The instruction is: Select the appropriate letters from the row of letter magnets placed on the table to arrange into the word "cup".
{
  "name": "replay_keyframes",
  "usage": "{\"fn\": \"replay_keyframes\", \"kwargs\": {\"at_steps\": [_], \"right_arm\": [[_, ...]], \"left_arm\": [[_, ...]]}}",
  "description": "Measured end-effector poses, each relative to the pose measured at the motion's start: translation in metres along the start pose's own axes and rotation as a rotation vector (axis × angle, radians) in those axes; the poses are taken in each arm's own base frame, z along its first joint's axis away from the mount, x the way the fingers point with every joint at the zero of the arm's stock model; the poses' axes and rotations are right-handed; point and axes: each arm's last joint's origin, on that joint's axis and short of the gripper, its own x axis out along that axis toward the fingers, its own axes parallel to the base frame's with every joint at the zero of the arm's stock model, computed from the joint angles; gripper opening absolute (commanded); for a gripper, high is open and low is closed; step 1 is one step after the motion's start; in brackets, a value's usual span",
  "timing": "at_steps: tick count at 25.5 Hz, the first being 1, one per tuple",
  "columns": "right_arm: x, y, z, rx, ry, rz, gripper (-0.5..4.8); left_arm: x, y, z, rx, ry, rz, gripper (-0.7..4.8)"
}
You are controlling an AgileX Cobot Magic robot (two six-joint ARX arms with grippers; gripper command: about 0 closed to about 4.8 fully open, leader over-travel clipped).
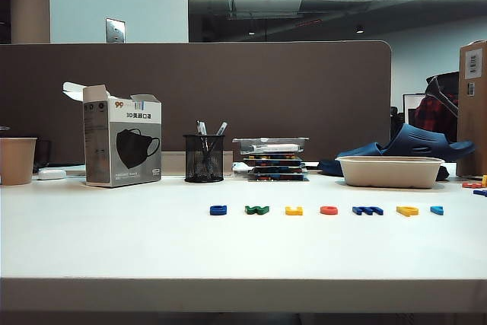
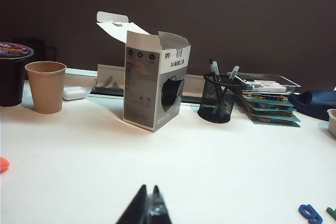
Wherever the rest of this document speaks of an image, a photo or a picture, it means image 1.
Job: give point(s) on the yellow letter u magnet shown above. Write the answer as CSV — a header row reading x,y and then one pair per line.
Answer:
x,y
293,211

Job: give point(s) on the yellow letter p magnet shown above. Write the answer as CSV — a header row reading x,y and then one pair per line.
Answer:
x,y
407,210

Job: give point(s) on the letter magnet blister pack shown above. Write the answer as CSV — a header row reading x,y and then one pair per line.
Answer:
x,y
274,157
277,177
277,169

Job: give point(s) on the green letter w magnet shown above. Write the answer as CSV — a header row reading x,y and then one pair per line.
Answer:
x,y
255,210

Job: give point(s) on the blue letter g magnet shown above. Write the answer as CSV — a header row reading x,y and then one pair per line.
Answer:
x,y
217,210

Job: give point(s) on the dark blue letter m magnet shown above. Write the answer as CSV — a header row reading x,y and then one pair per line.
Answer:
x,y
367,210

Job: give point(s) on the light blue letter r magnet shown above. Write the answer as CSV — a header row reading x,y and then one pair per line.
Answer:
x,y
437,209

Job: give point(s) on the brown paper cup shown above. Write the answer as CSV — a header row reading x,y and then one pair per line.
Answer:
x,y
17,161

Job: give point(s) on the clear plastic blister tray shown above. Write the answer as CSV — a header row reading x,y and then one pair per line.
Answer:
x,y
266,141

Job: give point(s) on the silver pen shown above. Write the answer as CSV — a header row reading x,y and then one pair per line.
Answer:
x,y
221,128
201,127

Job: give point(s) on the black mesh pen holder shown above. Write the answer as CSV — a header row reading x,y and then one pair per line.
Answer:
x,y
203,161

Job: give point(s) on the brown desk partition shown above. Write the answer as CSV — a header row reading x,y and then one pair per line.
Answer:
x,y
228,89

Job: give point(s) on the navy blue rubber slipper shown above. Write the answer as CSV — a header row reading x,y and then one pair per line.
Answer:
x,y
418,142
357,150

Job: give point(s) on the grey face mask box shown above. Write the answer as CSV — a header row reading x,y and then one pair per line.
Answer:
x,y
125,146

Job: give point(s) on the beige pulp tray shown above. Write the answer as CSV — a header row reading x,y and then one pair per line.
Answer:
x,y
390,173

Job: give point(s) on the black computer monitor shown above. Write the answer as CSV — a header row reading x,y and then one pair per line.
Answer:
x,y
411,110

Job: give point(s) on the red plaid shirt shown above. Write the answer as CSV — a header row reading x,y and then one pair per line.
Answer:
x,y
430,115

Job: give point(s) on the white earbuds case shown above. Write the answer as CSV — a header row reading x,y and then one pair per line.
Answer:
x,y
51,174

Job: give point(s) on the black office chair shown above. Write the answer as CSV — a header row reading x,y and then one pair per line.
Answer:
x,y
443,79

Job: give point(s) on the brown cardboard box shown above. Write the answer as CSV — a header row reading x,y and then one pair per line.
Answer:
x,y
473,123

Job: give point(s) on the metal wall plate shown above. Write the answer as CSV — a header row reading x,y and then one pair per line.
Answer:
x,y
115,30

